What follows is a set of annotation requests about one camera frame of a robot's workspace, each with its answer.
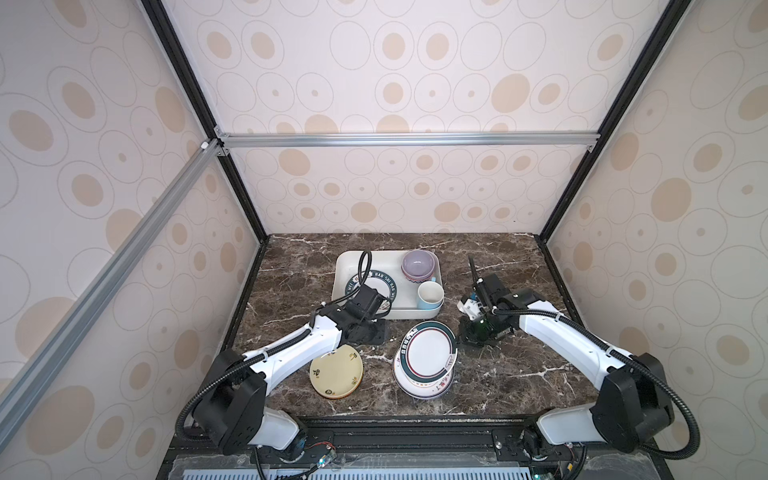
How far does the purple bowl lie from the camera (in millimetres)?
1020

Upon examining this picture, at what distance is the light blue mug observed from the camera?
3.02 ft

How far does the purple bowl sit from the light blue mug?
31 millimetres
